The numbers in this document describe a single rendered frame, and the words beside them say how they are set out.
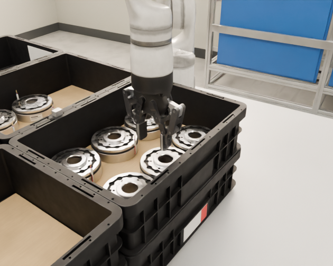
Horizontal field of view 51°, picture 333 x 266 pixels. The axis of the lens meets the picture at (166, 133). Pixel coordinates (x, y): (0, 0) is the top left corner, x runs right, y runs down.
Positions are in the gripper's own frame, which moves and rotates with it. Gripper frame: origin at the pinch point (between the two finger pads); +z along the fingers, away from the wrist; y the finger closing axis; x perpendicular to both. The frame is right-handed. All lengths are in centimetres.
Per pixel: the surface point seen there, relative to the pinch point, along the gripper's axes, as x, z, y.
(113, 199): -19.0, -2.2, 9.4
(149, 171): -4.6, 4.5, 2.9
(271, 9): 181, 13, -60
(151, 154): -0.2, 4.4, -0.5
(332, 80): 188, 53, -14
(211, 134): 5.0, -2.4, 10.3
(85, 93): 14.1, 7.3, -39.6
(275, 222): 14.9, 20.6, 22.3
